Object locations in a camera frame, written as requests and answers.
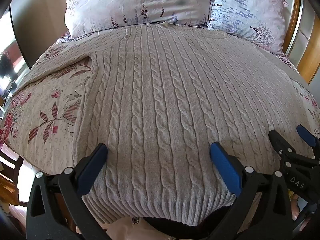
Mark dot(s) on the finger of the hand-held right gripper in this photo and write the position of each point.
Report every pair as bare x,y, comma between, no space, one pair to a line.
281,145
307,134

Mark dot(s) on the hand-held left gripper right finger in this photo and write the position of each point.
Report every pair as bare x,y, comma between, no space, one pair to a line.
226,168

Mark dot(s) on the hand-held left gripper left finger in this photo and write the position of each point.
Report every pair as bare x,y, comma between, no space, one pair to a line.
94,164

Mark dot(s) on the floral quilted bedspread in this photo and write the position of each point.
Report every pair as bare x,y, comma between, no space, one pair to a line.
47,110

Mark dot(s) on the beige garment with button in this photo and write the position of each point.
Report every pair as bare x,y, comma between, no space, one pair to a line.
127,230

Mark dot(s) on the black cloth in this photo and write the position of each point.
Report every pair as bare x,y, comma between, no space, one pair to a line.
180,227

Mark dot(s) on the wooden headboard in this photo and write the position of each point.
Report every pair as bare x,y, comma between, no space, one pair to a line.
311,57

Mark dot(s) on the brown wooden furniture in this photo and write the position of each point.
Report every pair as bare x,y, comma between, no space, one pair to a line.
10,170

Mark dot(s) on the blue floral pillow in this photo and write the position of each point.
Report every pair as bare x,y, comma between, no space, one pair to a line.
250,12

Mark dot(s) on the dark flat panel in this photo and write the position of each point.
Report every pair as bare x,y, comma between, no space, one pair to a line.
32,30

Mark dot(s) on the pink floral pillow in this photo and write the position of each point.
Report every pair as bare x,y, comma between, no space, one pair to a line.
130,2

